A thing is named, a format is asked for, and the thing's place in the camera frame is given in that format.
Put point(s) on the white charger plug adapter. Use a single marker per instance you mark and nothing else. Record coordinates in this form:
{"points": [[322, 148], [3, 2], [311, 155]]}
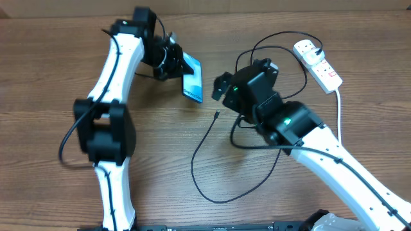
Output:
{"points": [[314, 56]]}

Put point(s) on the Samsung Galaxy smartphone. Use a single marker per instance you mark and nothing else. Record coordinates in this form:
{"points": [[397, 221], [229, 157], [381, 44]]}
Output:
{"points": [[192, 83]]}

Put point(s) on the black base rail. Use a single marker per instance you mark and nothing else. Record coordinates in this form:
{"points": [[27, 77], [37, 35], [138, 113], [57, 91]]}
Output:
{"points": [[275, 226]]}

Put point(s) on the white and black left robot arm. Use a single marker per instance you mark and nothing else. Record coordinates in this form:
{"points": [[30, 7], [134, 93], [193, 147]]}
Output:
{"points": [[103, 122]]}

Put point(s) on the white power extension strip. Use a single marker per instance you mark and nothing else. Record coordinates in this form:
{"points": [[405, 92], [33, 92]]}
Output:
{"points": [[323, 73]]}

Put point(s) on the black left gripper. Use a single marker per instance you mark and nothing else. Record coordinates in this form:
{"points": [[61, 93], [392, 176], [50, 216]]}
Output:
{"points": [[176, 65]]}

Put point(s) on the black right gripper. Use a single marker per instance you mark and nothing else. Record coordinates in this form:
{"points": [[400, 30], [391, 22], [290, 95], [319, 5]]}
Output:
{"points": [[225, 85]]}

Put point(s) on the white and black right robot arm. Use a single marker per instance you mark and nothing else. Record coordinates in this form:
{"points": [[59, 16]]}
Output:
{"points": [[297, 130]]}

